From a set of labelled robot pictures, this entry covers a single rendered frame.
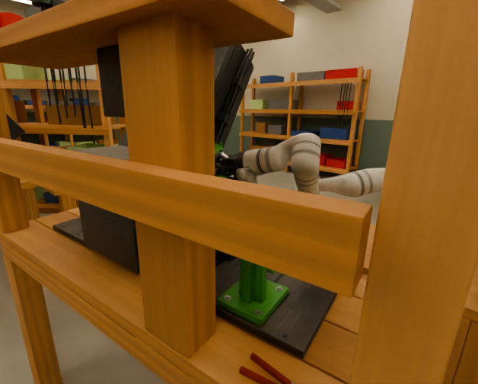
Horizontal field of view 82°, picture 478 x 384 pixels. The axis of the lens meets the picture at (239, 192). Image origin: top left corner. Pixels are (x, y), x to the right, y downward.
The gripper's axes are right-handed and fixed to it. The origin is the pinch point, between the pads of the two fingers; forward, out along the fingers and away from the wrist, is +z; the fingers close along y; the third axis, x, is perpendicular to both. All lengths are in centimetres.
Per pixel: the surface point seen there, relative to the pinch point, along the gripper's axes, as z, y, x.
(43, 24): -1, 52, 5
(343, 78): 80, -291, -443
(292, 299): -24.4, -20.2, 31.2
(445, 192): -58, 22, 28
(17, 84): 289, 45, -122
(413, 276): -55, 16, 34
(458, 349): -58, -76, 27
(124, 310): 8.8, 3.3, 45.4
